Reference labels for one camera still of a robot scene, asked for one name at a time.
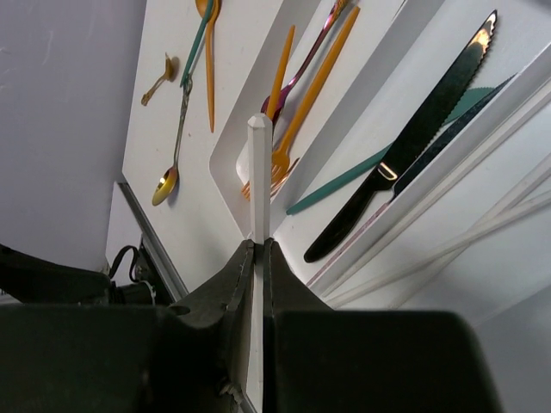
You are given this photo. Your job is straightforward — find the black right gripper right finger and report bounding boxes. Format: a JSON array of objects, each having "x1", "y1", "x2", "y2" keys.
[{"x1": 263, "y1": 239, "x2": 502, "y2": 412}]

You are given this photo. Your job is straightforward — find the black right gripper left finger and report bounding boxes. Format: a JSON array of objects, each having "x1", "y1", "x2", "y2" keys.
[{"x1": 1, "y1": 240, "x2": 254, "y2": 412}]

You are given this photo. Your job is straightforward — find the orange plastic fork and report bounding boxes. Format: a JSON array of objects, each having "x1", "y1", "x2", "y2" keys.
[
  {"x1": 265, "y1": 25, "x2": 295, "y2": 121},
  {"x1": 240, "y1": 6, "x2": 362, "y2": 203}
]

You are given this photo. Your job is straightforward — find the white chopstick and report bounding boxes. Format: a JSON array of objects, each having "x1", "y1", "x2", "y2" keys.
[{"x1": 246, "y1": 114, "x2": 272, "y2": 412}]

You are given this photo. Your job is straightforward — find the clear chopstick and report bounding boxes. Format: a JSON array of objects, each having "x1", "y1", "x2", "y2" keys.
[
  {"x1": 322, "y1": 157, "x2": 550, "y2": 308},
  {"x1": 327, "y1": 190, "x2": 550, "y2": 309}
]

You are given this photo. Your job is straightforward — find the gold metal spoon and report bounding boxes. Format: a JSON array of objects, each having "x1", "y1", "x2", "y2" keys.
[{"x1": 140, "y1": 54, "x2": 179, "y2": 107}]

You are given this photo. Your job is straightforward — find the black knife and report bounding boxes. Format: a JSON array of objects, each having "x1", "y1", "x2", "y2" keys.
[{"x1": 303, "y1": 10, "x2": 498, "y2": 263}]

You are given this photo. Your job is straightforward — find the teal plastic knife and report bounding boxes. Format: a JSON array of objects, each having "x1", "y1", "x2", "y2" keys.
[{"x1": 286, "y1": 87, "x2": 498, "y2": 216}]

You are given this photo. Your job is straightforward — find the orange plastic spoon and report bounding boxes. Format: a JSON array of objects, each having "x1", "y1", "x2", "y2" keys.
[{"x1": 204, "y1": 0, "x2": 221, "y2": 133}]

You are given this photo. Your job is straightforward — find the teal plastic spoon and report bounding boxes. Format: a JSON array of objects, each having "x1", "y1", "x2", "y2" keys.
[{"x1": 180, "y1": 0, "x2": 220, "y2": 88}]

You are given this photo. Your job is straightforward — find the rose gold metal fork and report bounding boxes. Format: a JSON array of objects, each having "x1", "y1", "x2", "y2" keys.
[{"x1": 270, "y1": 157, "x2": 300, "y2": 198}]

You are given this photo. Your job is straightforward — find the white divided cutlery tray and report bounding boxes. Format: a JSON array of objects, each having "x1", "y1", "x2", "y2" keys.
[{"x1": 208, "y1": 0, "x2": 551, "y2": 319}]

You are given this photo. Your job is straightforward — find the aluminium table rail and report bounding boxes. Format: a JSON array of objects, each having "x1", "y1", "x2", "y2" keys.
[{"x1": 116, "y1": 182, "x2": 189, "y2": 301}]

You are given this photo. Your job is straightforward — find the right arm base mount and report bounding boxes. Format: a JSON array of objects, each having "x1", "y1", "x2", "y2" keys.
[{"x1": 1, "y1": 245, "x2": 156, "y2": 305}]

